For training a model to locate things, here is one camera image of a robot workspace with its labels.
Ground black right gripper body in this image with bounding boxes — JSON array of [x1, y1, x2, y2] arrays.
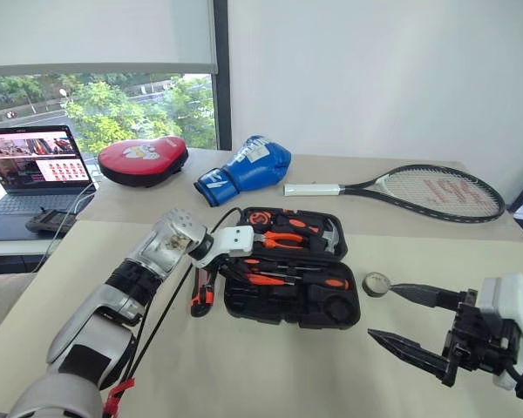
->
[[442, 287, 523, 388]]

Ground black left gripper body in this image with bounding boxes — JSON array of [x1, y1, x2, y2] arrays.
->
[[215, 256, 245, 280]]

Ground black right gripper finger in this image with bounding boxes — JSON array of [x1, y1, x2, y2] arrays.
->
[[390, 283, 468, 308], [368, 329, 452, 382]]

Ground orange black utility knife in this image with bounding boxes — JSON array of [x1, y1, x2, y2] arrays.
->
[[190, 267, 217, 318]]

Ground black electrical tape roll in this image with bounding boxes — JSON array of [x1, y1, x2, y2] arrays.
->
[[363, 271, 392, 298]]

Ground black plastic tool case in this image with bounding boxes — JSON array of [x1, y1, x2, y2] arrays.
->
[[223, 206, 361, 329]]

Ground long orange black screwdriver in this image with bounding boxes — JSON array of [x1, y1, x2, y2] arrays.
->
[[242, 258, 323, 273]]

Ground slim orange precision screwdriver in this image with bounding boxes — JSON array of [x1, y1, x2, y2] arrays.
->
[[246, 272, 298, 287]]

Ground black orange tape measure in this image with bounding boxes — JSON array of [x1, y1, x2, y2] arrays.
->
[[248, 209, 272, 229]]

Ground short orange black screwdriver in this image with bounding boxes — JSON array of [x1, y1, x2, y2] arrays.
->
[[282, 215, 320, 233]]

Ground blue boxing glove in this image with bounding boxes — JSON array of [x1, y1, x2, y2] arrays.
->
[[194, 134, 293, 208]]

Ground black tennis racket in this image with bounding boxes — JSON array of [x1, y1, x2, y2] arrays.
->
[[283, 164, 506, 225]]

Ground steel claw hammer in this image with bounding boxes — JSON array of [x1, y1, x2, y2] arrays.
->
[[319, 219, 343, 255]]

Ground red boxing focus pad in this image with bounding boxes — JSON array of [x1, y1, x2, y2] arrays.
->
[[97, 135, 189, 190]]

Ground black handheld device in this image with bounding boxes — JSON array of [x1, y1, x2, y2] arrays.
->
[[24, 209, 78, 239]]

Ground white side desk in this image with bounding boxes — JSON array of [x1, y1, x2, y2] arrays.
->
[[0, 238, 63, 276]]

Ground dark grey laptop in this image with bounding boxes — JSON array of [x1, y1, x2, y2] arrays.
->
[[0, 125, 99, 243]]

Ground beige upholstered seat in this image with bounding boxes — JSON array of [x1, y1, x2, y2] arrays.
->
[[0, 272, 37, 347]]

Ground white roller blind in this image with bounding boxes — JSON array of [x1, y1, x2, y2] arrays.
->
[[0, 0, 220, 78]]

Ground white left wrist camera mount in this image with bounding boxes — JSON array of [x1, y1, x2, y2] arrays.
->
[[195, 225, 255, 269]]

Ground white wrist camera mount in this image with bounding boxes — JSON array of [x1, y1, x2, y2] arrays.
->
[[195, 225, 255, 269], [479, 273, 523, 391]]

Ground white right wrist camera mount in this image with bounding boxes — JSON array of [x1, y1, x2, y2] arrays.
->
[[479, 273, 523, 391]]

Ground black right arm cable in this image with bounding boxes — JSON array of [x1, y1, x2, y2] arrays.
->
[[503, 363, 523, 387]]

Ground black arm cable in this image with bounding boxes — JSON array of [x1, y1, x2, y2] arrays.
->
[[503, 363, 523, 387], [112, 206, 244, 393]]

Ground orange handled pliers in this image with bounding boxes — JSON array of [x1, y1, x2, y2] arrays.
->
[[255, 230, 317, 251]]

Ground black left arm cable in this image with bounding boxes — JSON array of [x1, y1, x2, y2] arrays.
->
[[112, 206, 244, 393]]

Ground orange handled screwdriver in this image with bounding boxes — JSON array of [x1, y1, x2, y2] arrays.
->
[[287, 277, 352, 292]]

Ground white cable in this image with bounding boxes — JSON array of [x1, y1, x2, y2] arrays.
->
[[34, 181, 99, 273]]

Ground red cable tie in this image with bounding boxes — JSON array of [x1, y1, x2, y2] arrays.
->
[[104, 377, 136, 417]]

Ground dark window frame post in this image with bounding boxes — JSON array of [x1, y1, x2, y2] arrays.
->
[[212, 0, 234, 152]]

